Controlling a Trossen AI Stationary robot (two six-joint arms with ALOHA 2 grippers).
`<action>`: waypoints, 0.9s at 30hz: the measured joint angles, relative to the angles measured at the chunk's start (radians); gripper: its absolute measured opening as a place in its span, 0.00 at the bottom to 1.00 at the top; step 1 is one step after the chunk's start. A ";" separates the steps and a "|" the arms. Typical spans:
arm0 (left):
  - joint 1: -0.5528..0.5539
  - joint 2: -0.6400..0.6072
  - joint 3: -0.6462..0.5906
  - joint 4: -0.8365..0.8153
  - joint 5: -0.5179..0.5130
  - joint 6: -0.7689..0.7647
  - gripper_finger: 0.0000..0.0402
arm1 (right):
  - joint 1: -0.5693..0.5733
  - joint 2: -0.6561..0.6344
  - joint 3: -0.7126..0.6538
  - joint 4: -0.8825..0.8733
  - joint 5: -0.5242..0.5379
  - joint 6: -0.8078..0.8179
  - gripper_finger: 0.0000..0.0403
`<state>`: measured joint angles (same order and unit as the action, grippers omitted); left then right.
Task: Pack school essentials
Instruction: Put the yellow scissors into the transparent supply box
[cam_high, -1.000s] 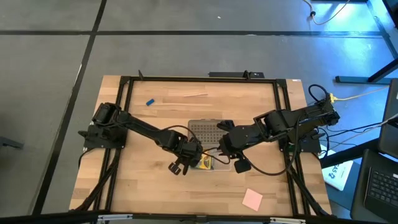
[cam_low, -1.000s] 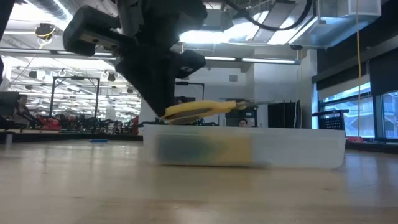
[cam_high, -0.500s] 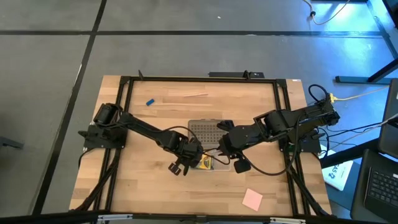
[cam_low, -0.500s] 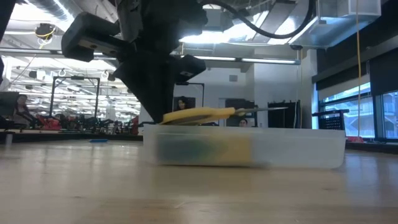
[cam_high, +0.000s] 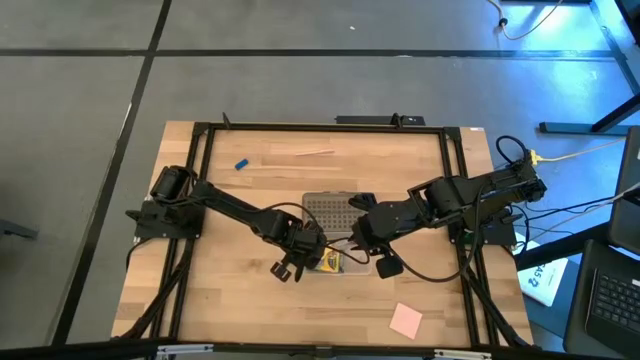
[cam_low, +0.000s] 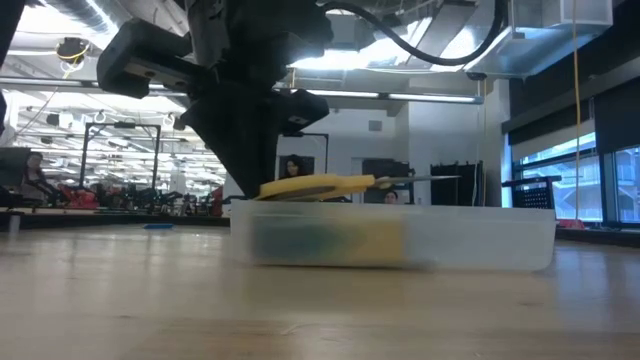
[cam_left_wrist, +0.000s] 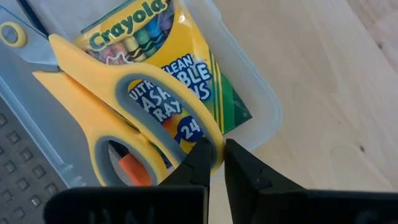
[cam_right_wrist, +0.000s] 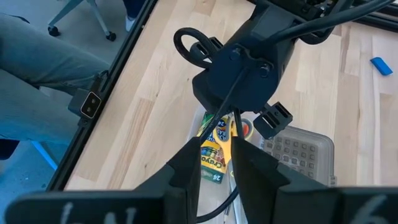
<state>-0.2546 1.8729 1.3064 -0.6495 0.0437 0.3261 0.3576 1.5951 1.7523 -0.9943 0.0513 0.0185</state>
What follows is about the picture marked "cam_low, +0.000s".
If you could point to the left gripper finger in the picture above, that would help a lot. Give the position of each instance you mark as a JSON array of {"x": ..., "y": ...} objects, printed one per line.
[
  {"x": 267, "y": 140},
  {"x": 230, "y": 145}
]

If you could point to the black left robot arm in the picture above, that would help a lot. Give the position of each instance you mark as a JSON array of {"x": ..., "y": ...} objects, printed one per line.
[{"x": 9, "y": 25}]

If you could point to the person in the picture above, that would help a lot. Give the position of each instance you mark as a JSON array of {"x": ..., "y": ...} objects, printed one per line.
[
  {"x": 391, "y": 197},
  {"x": 35, "y": 180},
  {"x": 294, "y": 167}
]

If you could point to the blue green stationery item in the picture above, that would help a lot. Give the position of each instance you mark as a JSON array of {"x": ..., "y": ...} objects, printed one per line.
[{"x": 295, "y": 242}]

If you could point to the blue rectangular eraser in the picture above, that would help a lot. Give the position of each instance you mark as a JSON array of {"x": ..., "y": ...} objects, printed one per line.
[{"x": 159, "y": 226}]

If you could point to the red background equipment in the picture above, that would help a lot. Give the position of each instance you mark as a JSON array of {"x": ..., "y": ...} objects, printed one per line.
[{"x": 80, "y": 197}]

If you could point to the long ceiling light bar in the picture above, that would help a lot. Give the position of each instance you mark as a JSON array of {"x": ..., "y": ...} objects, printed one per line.
[{"x": 425, "y": 97}]

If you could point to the black background monitor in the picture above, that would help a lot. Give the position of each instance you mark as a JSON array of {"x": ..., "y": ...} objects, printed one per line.
[{"x": 12, "y": 167}]

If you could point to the clear plastic pencil box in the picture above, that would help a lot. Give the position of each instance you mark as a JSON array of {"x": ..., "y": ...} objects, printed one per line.
[{"x": 475, "y": 235}]

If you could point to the black perforated cart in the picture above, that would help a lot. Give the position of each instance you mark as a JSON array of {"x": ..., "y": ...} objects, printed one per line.
[{"x": 532, "y": 195}]

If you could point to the black aluminium table frame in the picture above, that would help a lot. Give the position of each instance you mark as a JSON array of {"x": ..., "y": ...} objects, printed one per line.
[{"x": 125, "y": 220}]

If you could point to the metal ceiling duct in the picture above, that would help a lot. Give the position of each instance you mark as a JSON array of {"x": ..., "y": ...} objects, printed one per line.
[{"x": 525, "y": 45}]

